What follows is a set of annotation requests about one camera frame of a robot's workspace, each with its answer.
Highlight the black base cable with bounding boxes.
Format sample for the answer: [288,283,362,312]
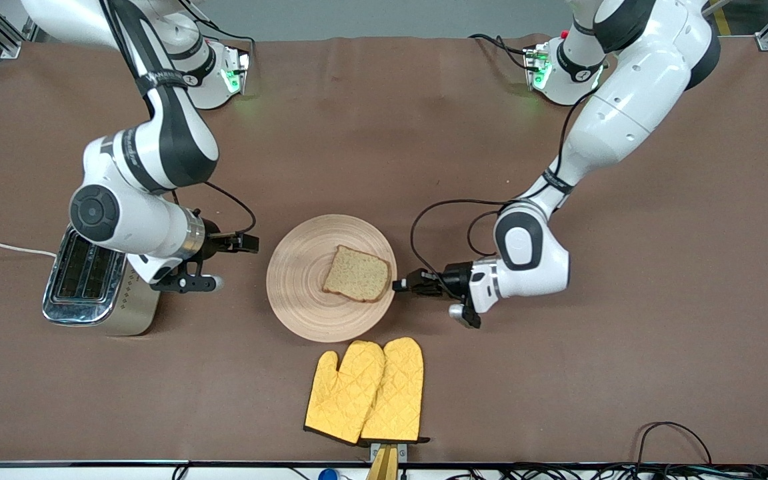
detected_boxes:
[187,17,256,67]
[469,33,533,71]

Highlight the black left base cable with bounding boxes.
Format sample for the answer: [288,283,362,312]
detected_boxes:
[469,33,533,71]

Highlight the round wooden plate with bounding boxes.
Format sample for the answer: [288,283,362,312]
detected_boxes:
[266,214,398,343]

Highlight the black looped cable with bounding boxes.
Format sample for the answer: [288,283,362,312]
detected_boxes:
[636,421,713,465]

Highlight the beige chrome two-slot toaster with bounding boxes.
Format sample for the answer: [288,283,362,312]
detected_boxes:
[42,225,161,337]

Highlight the black cable bundle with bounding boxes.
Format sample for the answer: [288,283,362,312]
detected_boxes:
[451,463,768,480]

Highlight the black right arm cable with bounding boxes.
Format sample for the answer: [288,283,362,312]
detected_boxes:
[101,0,257,235]

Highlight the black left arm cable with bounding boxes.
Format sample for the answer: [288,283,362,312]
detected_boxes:
[410,90,601,275]

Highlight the brown bread slice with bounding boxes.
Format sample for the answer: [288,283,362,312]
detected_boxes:
[322,245,393,303]

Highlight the black right base cable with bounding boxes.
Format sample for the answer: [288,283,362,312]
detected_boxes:
[187,17,256,67]

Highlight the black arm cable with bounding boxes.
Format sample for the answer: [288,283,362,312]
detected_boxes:
[410,90,601,275]
[101,0,257,235]

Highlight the yellow quilted oven mitt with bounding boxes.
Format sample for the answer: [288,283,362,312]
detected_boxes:
[361,337,430,445]
[304,340,386,446]

